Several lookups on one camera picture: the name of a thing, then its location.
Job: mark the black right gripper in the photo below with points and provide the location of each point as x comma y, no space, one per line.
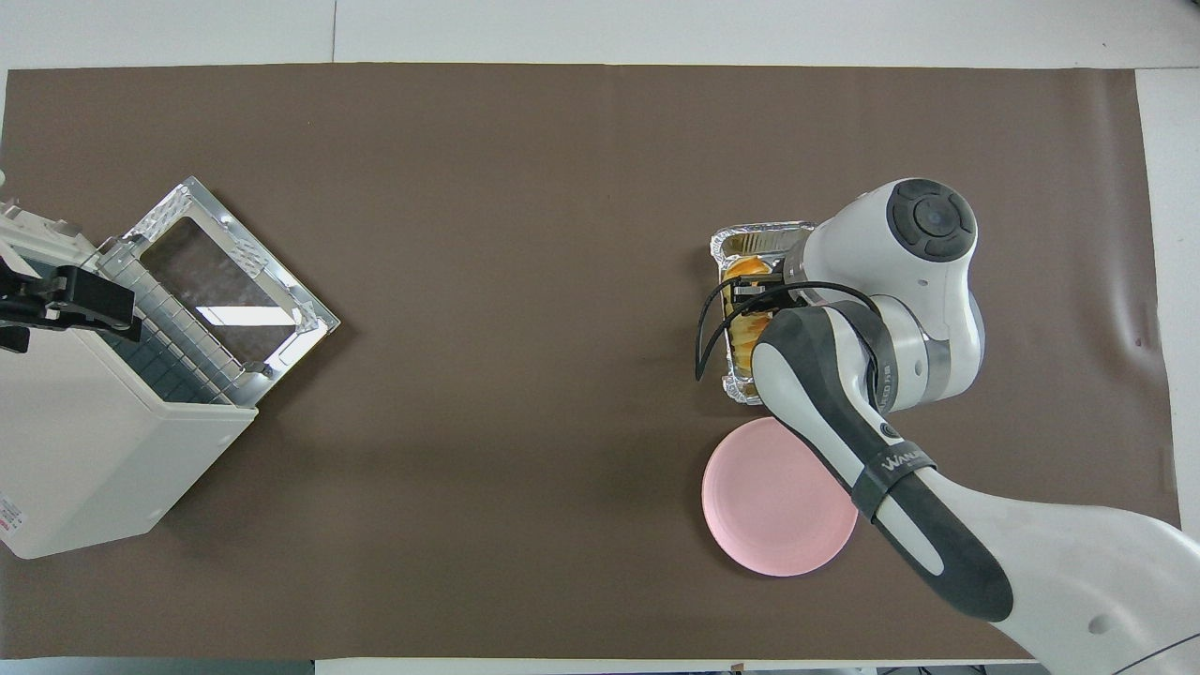
790,270

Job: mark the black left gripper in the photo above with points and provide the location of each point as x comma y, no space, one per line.
23,300

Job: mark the aluminium foil baking tray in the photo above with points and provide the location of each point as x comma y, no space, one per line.
727,246

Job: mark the golden twisted bread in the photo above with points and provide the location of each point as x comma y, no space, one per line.
745,339

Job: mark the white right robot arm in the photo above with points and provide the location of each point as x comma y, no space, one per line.
919,300

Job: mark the chrome glass oven door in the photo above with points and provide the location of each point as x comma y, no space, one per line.
225,281

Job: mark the white toaster oven body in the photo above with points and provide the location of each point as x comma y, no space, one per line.
84,450

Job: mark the red white oven sticker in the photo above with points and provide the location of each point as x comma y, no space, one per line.
6,520

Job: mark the pink round plate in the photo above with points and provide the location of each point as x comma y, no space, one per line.
769,506

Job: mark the brown paper table mat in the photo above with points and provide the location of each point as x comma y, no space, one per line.
469,375

